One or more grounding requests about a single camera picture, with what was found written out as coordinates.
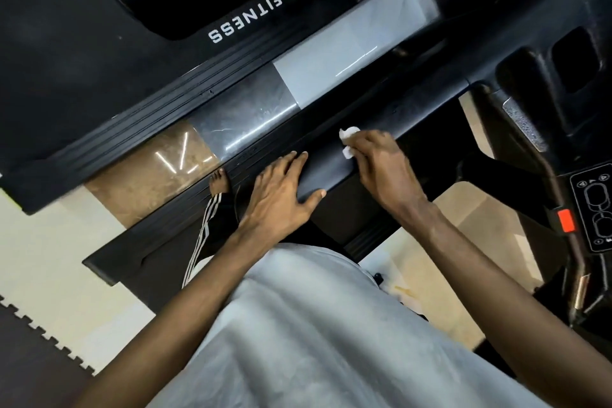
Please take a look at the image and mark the person's right hand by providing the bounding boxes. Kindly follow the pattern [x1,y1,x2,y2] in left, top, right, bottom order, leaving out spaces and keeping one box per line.
[341,129,432,227]

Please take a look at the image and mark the person's left hand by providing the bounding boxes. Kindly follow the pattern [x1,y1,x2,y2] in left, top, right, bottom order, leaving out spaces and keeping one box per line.
[234,150,328,251]

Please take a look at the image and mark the small white wipe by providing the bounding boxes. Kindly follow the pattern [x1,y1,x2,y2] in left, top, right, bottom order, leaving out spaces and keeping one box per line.
[339,126,363,160]

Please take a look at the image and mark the black treadmill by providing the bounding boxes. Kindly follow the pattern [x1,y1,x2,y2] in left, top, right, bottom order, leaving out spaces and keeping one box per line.
[81,0,612,375]
[0,0,441,217]

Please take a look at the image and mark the person's right forearm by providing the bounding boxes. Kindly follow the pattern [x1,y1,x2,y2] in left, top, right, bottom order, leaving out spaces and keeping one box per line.
[411,202,612,408]

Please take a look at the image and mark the person's left forearm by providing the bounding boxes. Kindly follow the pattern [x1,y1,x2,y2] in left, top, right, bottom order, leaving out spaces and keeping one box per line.
[76,231,279,408]

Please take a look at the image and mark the person's bare foot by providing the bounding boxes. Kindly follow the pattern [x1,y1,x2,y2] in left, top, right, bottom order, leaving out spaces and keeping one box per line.
[208,168,231,198]

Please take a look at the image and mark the black striped trousers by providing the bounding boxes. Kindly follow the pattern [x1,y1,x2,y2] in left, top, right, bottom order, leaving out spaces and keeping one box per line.
[182,193,242,289]

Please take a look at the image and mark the black interlocking foam mat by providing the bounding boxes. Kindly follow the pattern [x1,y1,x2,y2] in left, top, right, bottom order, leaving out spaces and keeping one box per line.
[0,298,97,408]

